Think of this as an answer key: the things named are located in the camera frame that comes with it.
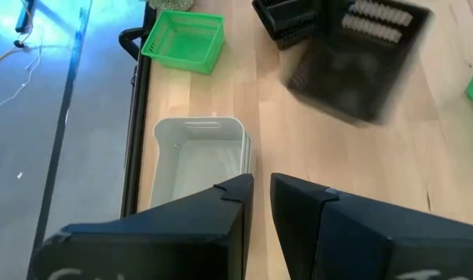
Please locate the black curved bracket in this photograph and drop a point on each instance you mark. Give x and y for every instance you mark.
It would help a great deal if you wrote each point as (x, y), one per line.
(124, 40)

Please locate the black aluminium table frame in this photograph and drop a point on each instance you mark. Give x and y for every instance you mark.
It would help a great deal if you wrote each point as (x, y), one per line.
(137, 136)

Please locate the black slotted plastic basket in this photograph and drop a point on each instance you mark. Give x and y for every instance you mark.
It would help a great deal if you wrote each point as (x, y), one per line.
(349, 85)
(287, 23)

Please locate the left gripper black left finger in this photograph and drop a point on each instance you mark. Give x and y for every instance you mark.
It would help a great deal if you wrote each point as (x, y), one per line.
(162, 249)

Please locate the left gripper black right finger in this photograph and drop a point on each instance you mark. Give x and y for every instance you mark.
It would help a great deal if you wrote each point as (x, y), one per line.
(376, 249)

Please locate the grey plastic storage bin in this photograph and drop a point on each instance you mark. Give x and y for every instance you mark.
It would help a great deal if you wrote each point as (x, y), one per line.
(197, 163)
(250, 155)

